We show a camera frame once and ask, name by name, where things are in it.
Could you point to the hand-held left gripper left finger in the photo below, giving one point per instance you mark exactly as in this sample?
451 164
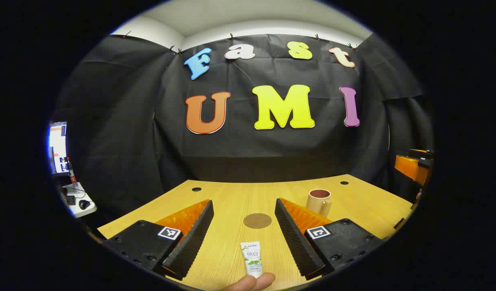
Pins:
191 242

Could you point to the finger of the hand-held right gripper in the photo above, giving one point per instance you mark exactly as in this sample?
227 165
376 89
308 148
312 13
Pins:
409 167
399 224

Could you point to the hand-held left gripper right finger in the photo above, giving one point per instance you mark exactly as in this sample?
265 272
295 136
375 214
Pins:
294 238

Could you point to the beige cup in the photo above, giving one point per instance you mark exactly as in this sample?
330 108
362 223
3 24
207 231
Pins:
317 206

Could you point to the round brown coaster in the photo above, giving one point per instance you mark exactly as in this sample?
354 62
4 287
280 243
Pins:
257 220

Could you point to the white toothpaste tube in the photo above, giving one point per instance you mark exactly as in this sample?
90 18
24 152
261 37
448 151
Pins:
252 258

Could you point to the wooden desktop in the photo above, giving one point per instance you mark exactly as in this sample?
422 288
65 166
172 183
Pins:
231 202

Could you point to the black backdrop cloth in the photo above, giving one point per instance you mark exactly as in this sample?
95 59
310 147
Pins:
239 149

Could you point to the black computer mouse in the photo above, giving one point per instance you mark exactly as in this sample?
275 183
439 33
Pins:
84 204

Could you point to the white side table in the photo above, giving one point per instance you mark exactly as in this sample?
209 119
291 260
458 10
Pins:
80 212

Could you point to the red bottle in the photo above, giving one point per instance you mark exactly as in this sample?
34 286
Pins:
71 171

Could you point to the computer monitor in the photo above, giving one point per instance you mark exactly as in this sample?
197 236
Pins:
58 147

